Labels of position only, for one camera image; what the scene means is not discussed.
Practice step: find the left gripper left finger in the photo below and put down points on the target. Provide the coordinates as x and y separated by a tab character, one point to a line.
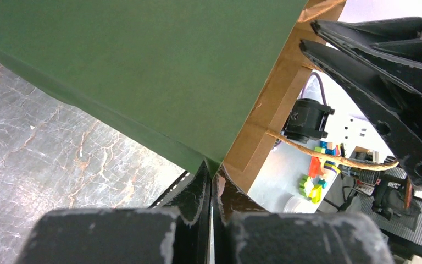
177	232

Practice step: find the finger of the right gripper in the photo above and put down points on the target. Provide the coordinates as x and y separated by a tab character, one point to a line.
393	47
395	113

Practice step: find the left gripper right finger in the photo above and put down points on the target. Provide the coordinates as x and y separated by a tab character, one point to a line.
244	232

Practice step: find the colourful toy blocks pile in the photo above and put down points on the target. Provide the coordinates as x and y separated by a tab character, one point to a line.
319	173

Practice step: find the green paper bag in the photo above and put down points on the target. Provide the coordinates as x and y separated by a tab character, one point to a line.
190	80

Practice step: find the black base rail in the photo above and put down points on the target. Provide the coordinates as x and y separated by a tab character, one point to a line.
176	187

